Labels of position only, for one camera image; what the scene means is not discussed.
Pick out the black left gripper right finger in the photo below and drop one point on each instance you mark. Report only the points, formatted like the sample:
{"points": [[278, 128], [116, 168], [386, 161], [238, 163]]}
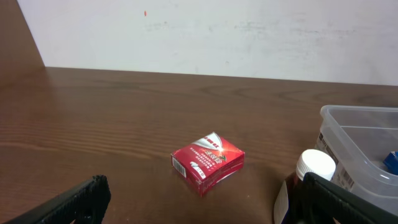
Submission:
{"points": [[325, 202]]}

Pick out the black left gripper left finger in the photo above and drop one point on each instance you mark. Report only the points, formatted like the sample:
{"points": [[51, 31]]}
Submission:
{"points": [[86, 202]]}

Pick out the black bottle white cap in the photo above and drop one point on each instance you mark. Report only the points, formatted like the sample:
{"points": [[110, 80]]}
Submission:
{"points": [[288, 206]]}

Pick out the blue fever patch box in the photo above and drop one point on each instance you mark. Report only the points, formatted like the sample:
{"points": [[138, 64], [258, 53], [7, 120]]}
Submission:
{"points": [[391, 162]]}

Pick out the red packet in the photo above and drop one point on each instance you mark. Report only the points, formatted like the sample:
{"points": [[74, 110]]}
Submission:
{"points": [[207, 161]]}

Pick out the clear plastic container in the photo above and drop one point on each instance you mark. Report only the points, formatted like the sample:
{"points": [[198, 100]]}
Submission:
{"points": [[358, 139]]}

